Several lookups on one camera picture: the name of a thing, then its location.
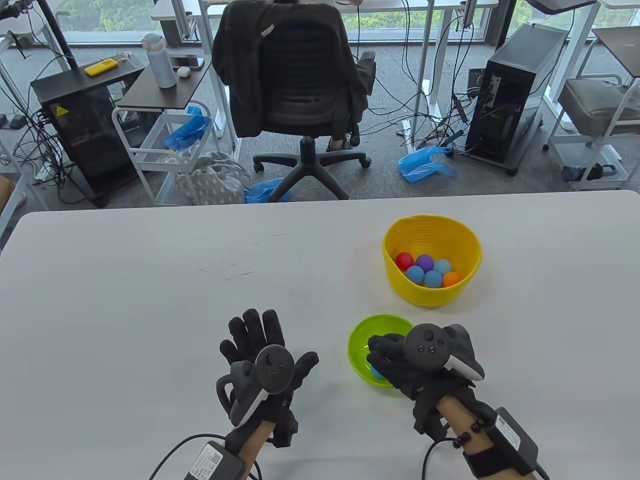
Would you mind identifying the person's left hand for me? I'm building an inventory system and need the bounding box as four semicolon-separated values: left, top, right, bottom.
219;308;320;441

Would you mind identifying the person's right hand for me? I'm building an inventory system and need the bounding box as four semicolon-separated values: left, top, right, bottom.
366;334;496;421

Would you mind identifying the black white handheld controller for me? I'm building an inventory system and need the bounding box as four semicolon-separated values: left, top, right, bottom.
404;323;486;382
216;344;296;427

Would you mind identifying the yellow fabric basket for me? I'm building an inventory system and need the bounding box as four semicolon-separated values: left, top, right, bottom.
382;214;484;308

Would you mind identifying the person's right forearm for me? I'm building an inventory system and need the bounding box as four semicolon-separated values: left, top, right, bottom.
437;392;541;480

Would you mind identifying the green plastic bowl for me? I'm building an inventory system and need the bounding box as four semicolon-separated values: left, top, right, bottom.
347;313;416;389

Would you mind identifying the black wrist sensor box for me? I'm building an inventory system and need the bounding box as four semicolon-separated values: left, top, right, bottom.
187;440;249;480
487;406;541;476

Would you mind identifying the blue plastic bag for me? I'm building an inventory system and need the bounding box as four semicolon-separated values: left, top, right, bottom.
245;177;293;203
164;105;213;153
398;146;458;185

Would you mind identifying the grey patterned cloth bag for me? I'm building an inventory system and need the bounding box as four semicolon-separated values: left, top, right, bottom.
175;151;252;206

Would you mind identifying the black office chair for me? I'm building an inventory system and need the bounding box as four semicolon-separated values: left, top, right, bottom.
211;0;377;201

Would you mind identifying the white trolley cart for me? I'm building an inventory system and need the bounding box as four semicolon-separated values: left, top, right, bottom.
111;100;221;207

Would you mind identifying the white power strip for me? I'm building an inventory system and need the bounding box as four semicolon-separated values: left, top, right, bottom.
397;119;416;153

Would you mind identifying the black equipment cabinet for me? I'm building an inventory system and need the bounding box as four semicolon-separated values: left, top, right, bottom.
31;62;148;208

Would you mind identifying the dark jacket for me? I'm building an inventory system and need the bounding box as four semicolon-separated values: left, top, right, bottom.
211;0;376;141

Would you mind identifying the grey thermos bottle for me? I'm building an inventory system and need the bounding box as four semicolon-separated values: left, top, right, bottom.
141;32;178;89

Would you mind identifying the black computer tower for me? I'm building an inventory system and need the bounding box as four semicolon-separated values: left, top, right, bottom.
465;22;571;176

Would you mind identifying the yellow phone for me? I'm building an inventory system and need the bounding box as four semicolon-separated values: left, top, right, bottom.
84;58;120;77

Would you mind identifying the black tripod pole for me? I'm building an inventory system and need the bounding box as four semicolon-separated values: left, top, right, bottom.
30;0;78;71

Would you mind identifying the dark bead bracelet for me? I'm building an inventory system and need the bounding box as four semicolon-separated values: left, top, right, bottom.
452;419;486;449

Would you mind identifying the black wrist strap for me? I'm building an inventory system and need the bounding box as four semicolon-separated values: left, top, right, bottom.
462;445;501;478

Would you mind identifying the bundle of black floor cables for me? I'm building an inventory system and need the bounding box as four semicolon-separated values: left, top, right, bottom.
350;0;481;156

